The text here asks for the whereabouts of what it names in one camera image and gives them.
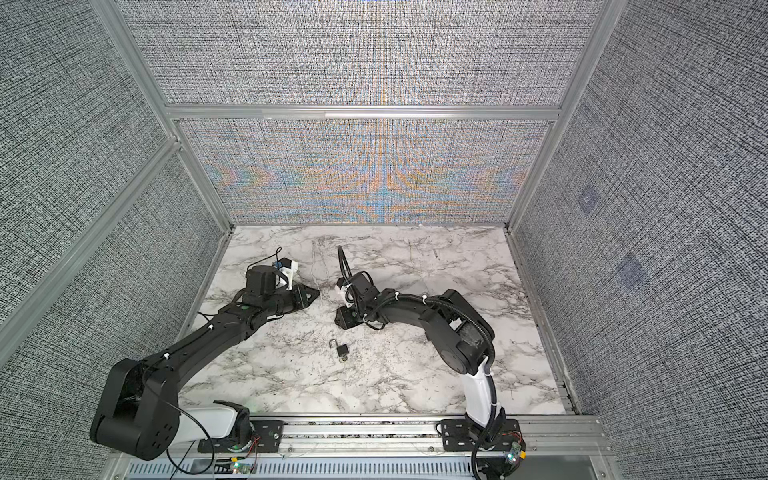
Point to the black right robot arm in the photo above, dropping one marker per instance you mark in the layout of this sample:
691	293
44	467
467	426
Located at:
365	294

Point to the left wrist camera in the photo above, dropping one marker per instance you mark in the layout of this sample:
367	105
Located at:
286	271

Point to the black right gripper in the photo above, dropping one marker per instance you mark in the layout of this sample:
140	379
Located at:
342	315

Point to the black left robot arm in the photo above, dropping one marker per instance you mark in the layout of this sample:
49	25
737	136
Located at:
139	413

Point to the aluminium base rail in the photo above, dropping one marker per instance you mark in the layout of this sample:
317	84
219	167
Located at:
409	435

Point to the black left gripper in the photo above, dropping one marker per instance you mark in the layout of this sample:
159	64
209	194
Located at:
303	301

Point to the black padlock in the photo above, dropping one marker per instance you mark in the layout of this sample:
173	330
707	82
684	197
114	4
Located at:
341	350

